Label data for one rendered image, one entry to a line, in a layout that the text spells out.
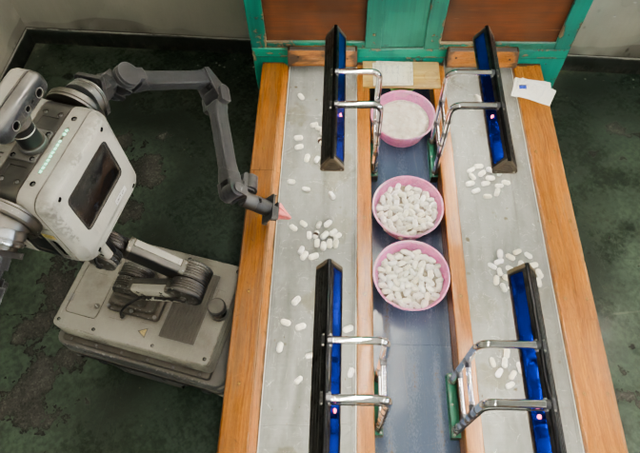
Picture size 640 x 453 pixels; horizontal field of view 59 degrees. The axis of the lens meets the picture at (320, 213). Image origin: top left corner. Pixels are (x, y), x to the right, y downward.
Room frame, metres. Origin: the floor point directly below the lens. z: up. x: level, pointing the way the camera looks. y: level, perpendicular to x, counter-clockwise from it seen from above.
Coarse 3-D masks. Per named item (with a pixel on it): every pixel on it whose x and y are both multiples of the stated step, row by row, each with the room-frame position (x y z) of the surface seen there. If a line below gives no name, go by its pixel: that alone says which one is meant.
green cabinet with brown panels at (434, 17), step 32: (256, 0) 1.85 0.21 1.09; (288, 0) 1.86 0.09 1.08; (320, 0) 1.85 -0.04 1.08; (352, 0) 1.84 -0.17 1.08; (384, 0) 1.82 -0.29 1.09; (416, 0) 1.82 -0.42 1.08; (448, 0) 1.80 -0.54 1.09; (480, 0) 1.80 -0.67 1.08; (512, 0) 1.79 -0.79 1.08; (544, 0) 1.78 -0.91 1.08; (576, 0) 1.76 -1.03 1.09; (256, 32) 1.85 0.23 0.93; (288, 32) 1.86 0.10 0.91; (320, 32) 1.85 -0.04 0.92; (352, 32) 1.84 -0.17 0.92; (384, 32) 1.82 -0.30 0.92; (416, 32) 1.81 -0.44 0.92; (448, 32) 1.81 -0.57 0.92; (512, 32) 1.79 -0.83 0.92; (544, 32) 1.78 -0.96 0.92; (576, 32) 1.76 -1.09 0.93
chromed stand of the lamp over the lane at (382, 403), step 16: (336, 336) 0.47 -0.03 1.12; (352, 336) 0.47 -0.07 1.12; (368, 336) 0.47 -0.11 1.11; (384, 352) 0.44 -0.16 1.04; (384, 368) 0.42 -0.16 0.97; (384, 384) 0.37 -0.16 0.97; (320, 400) 0.31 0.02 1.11; (336, 400) 0.30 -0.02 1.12; (352, 400) 0.30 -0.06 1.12; (368, 400) 0.30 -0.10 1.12; (384, 400) 0.30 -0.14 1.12; (384, 416) 0.29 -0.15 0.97
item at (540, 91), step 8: (520, 80) 1.67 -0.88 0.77; (528, 80) 1.66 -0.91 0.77; (520, 88) 1.62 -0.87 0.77; (528, 88) 1.62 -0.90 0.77; (536, 88) 1.62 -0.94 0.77; (544, 88) 1.62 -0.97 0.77; (520, 96) 1.58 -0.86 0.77; (528, 96) 1.57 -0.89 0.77; (536, 96) 1.57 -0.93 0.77; (544, 96) 1.57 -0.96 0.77; (552, 96) 1.57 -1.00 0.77; (544, 104) 1.53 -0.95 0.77
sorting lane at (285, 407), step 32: (288, 96) 1.66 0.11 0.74; (320, 96) 1.65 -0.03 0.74; (352, 96) 1.64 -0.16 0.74; (288, 128) 1.48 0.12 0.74; (352, 128) 1.47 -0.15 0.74; (288, 160) 1.32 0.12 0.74; (352, 160) 1.31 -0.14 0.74; (288, 192) 1.17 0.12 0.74; (320, 192) 1.16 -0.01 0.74; (352, 192) 1.16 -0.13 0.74; (288, 224) 1.03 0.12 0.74; (352, 224) 1.02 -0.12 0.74; (288, 256) 0.90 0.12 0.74; (320, 256) 0.89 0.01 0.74; (352, 256) 0.88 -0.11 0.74; (288, 288) 0.77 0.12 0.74; (352, 288) 0.76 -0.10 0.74; (352, 320) 0.64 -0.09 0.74; (288, 352) 0.54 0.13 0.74; (352, 352) 0.53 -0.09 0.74; (288, 384) 0.44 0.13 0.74; (352, 384) 0.43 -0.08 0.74; (288, 416) 0.34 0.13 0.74; (352, 416) 0.33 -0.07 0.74; (288, 448) 0.25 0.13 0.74; (352, 448) 0.24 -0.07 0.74
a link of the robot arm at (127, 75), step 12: (120, 72) 1.22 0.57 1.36; (132, 72) 1.25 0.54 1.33; (144, 72) 1.27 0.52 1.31; (156, 72) 1.33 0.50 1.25; (168, 72) 1.35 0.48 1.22; (180, 72) 1.38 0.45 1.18; (192, 72) 1.42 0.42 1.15; (204, 72) 1.44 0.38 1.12; (120, 84) 1.20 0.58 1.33; (132, 84) 1.20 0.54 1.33; (144, 84) 1.25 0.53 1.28; (156, 84) 1.28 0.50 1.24; (168, 84) 1.31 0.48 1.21; (180, 84) 1.34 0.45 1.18; (192, 84) 1.38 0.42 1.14; (204, 84) 1.40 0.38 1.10; (216, 84) 1.42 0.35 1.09; (204, 96) 1.40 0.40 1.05; (216, 96) 1.37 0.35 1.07
